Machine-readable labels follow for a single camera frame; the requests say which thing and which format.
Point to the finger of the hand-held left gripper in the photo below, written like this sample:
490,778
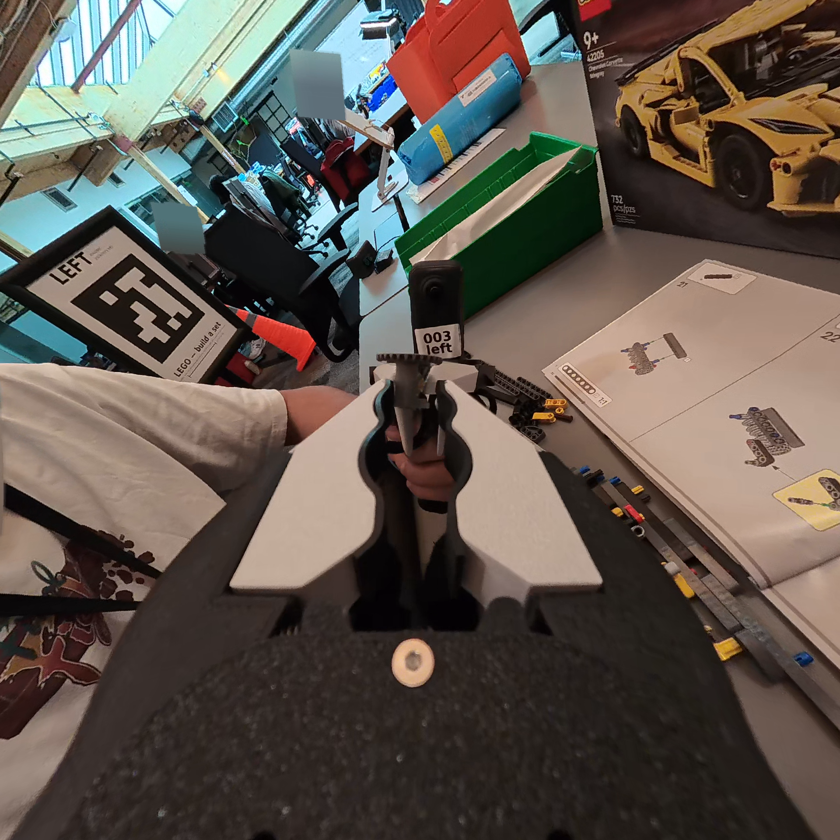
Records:
466,379
382,374

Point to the lego instruction booklet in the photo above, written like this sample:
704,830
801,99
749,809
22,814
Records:
709,407

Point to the small black device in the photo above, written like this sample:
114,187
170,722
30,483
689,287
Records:
384,257
361,259

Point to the white label sheet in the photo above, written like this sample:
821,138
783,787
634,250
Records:
459,172

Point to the green plastic bin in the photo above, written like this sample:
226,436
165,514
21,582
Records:
525,249

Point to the framed black white marker sign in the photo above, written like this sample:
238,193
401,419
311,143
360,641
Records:
131,308

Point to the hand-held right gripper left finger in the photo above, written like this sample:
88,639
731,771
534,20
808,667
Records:
308,518

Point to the yellow car lego set box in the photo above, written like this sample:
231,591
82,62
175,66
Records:
722,111

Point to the person's white printed shirt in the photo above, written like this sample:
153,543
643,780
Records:
131,459

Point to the blue wrapped roll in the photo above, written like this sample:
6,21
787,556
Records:
459,124

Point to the grey lego differential housing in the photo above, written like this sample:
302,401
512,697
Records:
410,387

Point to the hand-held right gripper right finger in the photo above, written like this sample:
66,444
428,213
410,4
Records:
525,518

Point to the orange-red bag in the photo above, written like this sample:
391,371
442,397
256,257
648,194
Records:
453,52

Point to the lego chassis assembly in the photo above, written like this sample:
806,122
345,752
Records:
709,590

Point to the white paper bag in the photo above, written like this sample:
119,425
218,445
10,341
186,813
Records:
499,210

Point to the white desk lamp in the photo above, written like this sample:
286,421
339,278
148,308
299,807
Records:
384,164

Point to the black office chair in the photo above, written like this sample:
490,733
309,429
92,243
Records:
275,275

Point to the orange traffic cone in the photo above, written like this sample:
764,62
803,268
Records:
282,334

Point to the person's left hand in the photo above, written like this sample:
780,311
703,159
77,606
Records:
426,482

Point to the person's left forearm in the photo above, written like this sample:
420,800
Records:
321,413

